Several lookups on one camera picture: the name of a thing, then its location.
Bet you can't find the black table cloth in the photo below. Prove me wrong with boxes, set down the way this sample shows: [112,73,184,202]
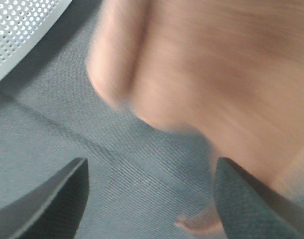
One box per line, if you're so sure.
[0,0,228,239]

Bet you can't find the brown towel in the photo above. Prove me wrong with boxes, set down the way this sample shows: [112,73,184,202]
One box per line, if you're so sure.
[87,0,304,235]

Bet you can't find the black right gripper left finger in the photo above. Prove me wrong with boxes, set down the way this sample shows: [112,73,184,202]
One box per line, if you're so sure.
[0,158,89,239]

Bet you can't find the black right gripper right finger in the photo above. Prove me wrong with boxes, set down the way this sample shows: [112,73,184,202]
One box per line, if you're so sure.
[213,157,304,239]

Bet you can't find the grey perforated laundry basket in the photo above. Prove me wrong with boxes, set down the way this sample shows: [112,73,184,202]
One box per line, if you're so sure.
[0,0,71,81]

